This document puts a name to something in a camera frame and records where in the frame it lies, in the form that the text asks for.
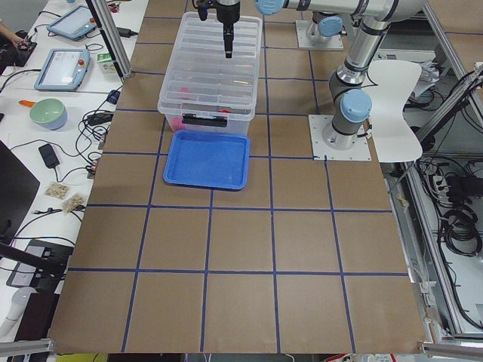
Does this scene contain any near teach pendant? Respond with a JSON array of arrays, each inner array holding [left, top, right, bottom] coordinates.
[[34, 48, 91, 91]]

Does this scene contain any far teach pendant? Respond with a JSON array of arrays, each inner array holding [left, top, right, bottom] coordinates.
[[47, 5, 97, 41]]

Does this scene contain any clear plastic box lid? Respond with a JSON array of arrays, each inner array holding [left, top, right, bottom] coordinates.
[[158, 12, 263, 109]]

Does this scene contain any aluminium frame post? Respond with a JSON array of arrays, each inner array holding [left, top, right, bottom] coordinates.
[[86, 0, 132, 79]]

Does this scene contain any green bowl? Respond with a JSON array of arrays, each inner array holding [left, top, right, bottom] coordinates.
[[29, 98, 67, 130]]

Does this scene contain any white chair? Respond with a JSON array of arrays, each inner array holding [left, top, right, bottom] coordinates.
[[364, 60, 423, 163]]

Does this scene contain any snack bag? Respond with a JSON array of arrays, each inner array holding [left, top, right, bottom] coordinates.
[[45, 182, 70, 200], [61, 193, 85, 213]]

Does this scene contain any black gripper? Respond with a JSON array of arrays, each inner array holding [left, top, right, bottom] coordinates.
[[214, 0, 241, 58]]

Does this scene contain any black power adapter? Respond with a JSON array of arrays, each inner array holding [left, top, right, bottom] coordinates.
[[38, 143, 60, 169]]

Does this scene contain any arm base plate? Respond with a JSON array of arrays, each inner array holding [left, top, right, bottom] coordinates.
[[309, 115, 371, 161], [296, 20, 343, 51]]

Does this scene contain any green white carton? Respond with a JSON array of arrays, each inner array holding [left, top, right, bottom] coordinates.
[[96, 53, 116, 74]]

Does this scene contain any clear plastic storage box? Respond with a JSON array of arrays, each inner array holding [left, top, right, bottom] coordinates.
[[158, 100, 255, 135]]

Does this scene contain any blue plastic tray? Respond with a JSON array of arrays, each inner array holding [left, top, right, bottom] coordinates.
[[163, 130, 251, 190]]

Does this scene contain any teach pendant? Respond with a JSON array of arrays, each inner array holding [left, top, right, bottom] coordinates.
[[34, 48, 91, 91], [47, 5, 97, 41]]

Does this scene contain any orange object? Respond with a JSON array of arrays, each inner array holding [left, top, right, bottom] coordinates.
[[19, 100, 36, 108]]

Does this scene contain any black box latch handle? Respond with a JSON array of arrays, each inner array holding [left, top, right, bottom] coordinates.
[[182, 113, 228, 127]]

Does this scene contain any black monitor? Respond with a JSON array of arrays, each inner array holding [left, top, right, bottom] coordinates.
[[0, 142, 40, 244]]

